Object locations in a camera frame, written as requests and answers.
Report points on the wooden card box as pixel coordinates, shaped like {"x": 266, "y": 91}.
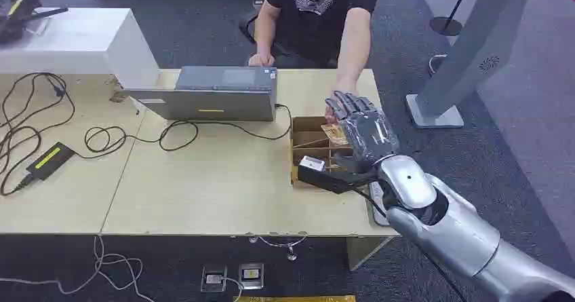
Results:
{"x": 310, "y": 145}

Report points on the grey laptop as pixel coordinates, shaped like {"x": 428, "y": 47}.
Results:
{"x": 211, "y": 95}

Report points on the printed orange card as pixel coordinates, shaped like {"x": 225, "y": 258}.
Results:
{"x": 334, "y": 134}

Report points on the steel floor socket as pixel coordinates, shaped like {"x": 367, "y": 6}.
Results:
{"x": 251, "y": 276}
{"x": 214, "y": 279}

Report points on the black stanchion post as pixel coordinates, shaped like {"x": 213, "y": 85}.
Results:
{"x": 445, "y": 25}

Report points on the grey slanted stand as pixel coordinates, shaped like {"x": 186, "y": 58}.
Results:
{"x": 467, "y": 48}

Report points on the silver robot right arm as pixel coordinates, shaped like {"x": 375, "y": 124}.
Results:
{"x": 449, "y": 232}

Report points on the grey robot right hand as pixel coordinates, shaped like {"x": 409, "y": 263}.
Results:
{"x": 366, "y": 133}

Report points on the yellow floor tape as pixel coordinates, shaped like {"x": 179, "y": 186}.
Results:
{"x": 294, "y": 298}

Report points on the person's right hand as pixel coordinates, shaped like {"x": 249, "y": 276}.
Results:
{"x": 261, "y": 60}

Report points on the person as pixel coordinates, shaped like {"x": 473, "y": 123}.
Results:
{"x": 314, "y": 16}

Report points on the black folded tripod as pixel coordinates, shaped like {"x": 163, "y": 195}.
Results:
{"x": 20, "y": 12}

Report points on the white cabinet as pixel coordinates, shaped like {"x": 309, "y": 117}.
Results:
{"x": 81, "y": 43}

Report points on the white flat device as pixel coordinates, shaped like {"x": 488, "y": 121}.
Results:
{"x": 376, "y": 201}

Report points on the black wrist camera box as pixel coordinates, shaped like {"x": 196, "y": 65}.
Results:
{"x": 325, "y": 178}

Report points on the black power adapter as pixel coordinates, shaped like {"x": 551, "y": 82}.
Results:
{"x": 50, "y": 160}

